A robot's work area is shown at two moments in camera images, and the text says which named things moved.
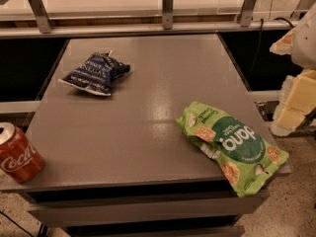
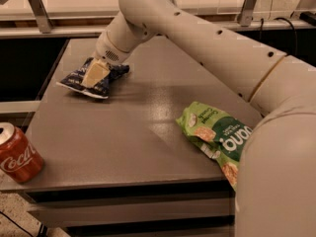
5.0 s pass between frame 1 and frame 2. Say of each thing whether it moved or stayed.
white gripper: moved
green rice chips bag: stayed
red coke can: stayed
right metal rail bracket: stayed
